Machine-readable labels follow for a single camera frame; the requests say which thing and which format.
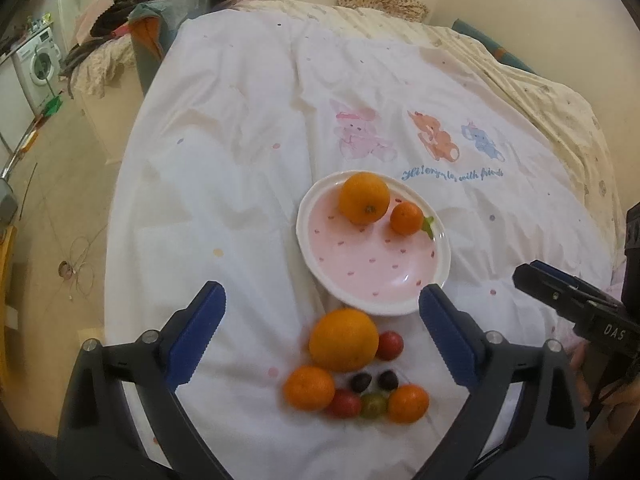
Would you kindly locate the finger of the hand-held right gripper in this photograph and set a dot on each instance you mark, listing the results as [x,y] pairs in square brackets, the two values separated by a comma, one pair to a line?
[550,290]
[580,280]

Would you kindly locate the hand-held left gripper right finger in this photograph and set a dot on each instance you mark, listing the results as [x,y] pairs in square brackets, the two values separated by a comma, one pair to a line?
[445,330]

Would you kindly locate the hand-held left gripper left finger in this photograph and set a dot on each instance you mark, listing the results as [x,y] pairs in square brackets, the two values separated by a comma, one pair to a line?
[200,330]

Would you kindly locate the red cherry tomato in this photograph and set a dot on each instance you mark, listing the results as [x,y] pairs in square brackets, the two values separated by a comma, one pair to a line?
[345,404]
[391,345]

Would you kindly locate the dark purple grape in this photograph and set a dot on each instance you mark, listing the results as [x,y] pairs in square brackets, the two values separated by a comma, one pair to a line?
[387,380]
[360,382]

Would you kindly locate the small tangerine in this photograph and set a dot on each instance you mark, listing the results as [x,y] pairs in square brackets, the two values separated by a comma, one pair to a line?
[406,217]
[309,388]
[407,403]

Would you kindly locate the pink dotted plate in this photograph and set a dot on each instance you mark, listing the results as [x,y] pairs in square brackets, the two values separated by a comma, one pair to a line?
[370,270]

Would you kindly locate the large orange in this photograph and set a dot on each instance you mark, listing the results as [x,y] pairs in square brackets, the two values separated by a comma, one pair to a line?
[362,195]
[342,340]

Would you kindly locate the green grape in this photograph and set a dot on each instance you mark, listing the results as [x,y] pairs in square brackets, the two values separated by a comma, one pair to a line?
[374,407]

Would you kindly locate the person's right hand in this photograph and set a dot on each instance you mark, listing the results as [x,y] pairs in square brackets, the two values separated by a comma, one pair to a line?
[622,410]

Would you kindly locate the white printed blanket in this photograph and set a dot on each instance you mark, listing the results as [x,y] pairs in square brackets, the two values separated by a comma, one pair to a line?
[240,160]

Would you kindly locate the cream patterned bed sheet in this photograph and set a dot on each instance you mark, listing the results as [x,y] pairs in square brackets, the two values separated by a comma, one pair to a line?
[560,105]

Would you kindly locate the yellow board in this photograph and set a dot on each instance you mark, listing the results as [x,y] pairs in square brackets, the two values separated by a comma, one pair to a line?
[6,280]

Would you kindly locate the grey box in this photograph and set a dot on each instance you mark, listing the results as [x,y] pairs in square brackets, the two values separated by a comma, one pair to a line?
[7,205]

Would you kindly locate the green broom head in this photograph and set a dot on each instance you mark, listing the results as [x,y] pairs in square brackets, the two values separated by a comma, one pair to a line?
[52,106]

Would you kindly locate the cream floral cloth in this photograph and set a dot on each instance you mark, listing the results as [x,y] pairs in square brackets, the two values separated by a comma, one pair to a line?
[100,70]

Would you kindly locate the teal and orange cloth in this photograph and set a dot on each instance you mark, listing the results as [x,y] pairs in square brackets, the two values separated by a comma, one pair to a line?
[150,30]

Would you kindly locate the white washing machine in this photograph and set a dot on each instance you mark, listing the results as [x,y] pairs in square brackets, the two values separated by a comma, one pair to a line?
[37,65]

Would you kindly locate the chrome metal rail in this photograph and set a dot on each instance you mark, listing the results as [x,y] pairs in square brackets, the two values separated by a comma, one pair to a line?
[20,146]

